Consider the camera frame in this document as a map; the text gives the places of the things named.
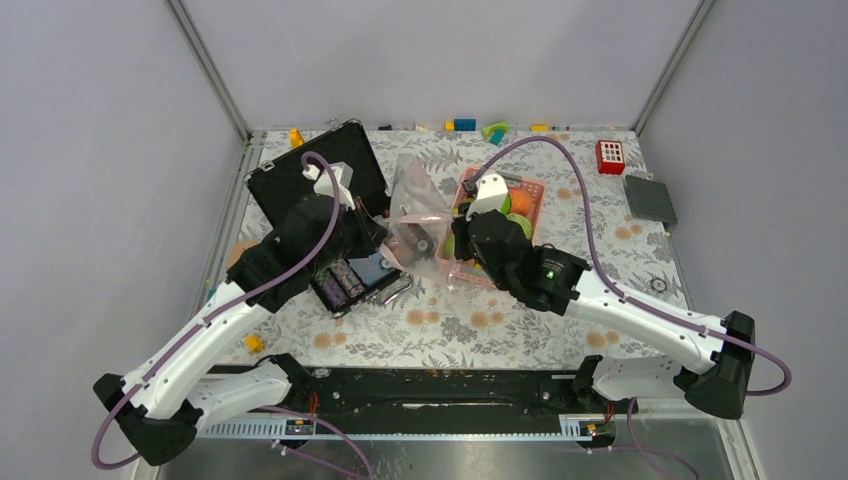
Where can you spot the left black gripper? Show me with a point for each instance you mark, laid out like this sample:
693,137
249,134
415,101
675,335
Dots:
371,233

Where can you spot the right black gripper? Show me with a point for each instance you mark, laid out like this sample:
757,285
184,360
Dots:
460,227

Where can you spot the clear zip top bag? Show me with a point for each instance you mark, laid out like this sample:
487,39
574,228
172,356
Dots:
417,224

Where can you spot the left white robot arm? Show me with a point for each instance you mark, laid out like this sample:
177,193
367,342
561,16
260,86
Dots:
162,405

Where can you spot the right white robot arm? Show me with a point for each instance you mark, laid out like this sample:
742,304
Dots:
702,359

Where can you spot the light green toy cabbage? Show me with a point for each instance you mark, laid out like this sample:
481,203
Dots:
525,225

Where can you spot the black poker chip case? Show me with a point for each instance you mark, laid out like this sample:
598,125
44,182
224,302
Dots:
279,186

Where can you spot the orange toy peach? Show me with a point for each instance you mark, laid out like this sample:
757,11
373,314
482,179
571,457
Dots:
521,202

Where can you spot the floral tablecloth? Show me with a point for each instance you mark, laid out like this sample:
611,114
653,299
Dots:
432,324

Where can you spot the pink plastic basket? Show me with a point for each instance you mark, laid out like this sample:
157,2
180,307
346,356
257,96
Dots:
470,271

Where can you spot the yellow toy brick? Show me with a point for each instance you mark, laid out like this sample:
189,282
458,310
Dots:
296,139

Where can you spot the green teal toy block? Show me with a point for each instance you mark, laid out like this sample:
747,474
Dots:
494,133

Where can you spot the tan toy piece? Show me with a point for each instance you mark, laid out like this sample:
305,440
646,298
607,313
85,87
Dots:
238,250

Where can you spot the blue toy brick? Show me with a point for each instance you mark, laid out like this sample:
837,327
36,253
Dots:
464,124

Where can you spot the red toy window block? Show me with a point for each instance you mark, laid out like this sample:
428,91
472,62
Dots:
610,158

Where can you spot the small yellow brick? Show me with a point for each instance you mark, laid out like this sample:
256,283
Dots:
254,344

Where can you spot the grey building baseplate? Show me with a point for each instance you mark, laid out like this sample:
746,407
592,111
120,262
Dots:
649,200

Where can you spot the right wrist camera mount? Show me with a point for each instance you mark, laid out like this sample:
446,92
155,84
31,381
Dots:
489,193

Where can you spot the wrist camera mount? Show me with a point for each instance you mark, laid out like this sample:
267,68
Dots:
489,193
340,175

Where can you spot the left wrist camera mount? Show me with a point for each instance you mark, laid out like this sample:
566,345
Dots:
340,175

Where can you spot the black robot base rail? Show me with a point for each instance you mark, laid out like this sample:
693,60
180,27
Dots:
405,401

